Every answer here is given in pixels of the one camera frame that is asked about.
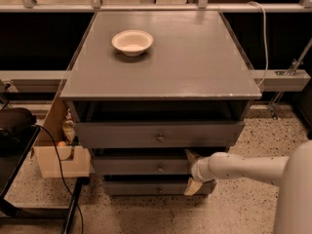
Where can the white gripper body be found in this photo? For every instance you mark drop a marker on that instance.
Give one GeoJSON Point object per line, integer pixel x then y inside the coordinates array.
{"type": "Point", "coordinates": [197, 171]}

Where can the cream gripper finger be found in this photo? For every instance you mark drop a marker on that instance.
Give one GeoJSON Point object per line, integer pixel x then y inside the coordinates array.
{"type": "Point", "coordinates": [192, 156]}
{"type": "Point", "coordinates": [193, 186]}

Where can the grey drawer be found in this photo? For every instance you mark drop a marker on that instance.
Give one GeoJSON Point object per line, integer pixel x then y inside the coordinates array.
{"type": "Point", "coordinates": [122, 188]}
{"type": "Point", "coordinates": [142, 165]}
{"type": "Point", "coordinates": [159, 134]}

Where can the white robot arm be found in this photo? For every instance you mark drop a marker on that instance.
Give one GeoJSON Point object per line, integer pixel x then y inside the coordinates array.
{"type": "Point", "coordinates": [291, 174]}

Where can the grey bottom drawer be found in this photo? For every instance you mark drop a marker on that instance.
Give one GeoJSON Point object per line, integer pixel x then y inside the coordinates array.
{"type": "Point", "coordinates": [122, 188]}

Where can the grey drawer cabinet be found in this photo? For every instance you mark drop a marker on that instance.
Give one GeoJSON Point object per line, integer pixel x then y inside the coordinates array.
{"type": "Point", "coordinates": [193, 72]}

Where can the grey top drawer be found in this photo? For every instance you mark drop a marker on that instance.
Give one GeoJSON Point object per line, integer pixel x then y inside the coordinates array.
{"type": "Point", "coordinates": [159, 134]}

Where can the cardboard box with items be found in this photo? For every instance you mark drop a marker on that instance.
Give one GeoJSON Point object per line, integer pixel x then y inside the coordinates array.
{"type": "Point", "coordinates": [55, 157]}

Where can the white paper bowl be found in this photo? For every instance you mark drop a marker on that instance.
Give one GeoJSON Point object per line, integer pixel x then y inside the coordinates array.
{"type": "Point", "coordinates": [132, 43]}

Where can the black pouch on table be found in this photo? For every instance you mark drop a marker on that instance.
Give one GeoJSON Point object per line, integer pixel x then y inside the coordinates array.
{"type": "Point", "coordinates": [13, 123]}

